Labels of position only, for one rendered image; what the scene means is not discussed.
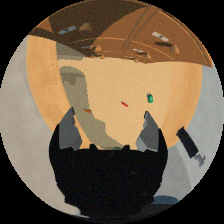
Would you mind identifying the brown wooden chest of drawers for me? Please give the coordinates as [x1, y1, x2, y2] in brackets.
[28, 3, 213, 68]

